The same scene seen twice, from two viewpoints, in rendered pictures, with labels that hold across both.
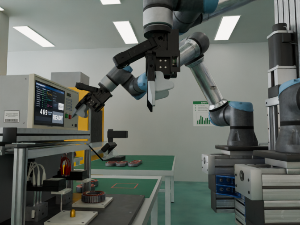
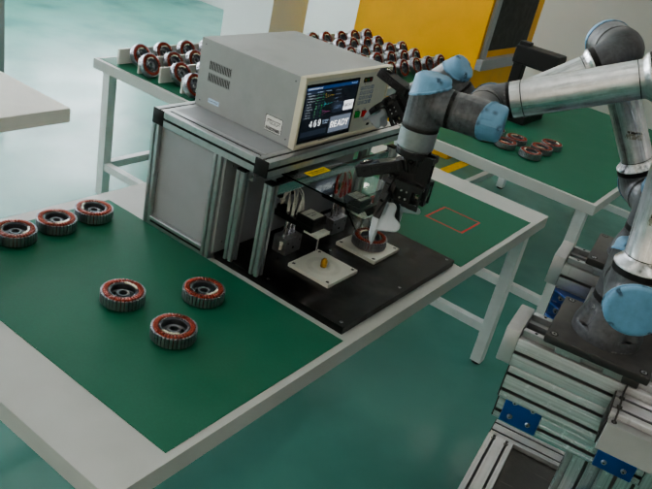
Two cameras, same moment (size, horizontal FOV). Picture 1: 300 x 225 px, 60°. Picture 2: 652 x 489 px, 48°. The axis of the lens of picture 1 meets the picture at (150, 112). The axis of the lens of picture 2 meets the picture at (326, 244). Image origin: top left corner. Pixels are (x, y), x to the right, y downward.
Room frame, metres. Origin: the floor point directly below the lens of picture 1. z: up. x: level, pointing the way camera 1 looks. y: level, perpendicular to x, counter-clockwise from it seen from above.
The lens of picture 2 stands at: (-0.72, -0.50, 1.82)
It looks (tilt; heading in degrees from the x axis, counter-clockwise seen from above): 27 degrees down; 25
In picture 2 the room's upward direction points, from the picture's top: 13 degrees clockwise
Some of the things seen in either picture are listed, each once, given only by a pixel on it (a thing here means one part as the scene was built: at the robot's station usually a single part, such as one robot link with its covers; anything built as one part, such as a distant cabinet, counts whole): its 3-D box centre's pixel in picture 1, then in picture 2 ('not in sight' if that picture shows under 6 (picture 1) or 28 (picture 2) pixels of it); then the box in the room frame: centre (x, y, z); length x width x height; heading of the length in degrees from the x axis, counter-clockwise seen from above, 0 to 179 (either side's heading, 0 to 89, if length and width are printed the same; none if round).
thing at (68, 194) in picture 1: (64, 196); (333, 222); (1.28, 0.41, 0.80); 0.07 x 0.05 x 0.06; 174
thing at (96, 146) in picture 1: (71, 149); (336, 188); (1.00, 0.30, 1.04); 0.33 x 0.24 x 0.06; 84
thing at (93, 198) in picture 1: (93, 196); (369, 240); (1.26, 0.27, 0.80); 0.11 x 0.11 x 0.04
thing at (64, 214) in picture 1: (72, 218); (322, 268); (1.02, 0.29, 0.78); 0.15 x 0.15 x 0.01; 84
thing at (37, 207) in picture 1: (36, 211); (286, 241); (1.04, 0.44, 0.80); 0.07 x 0.05 x 0.06; 174
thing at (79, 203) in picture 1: (93, 202); (367, 246); (1.26, 0.27, 0.78); 0.15 x 0.15 x 0.01; 84
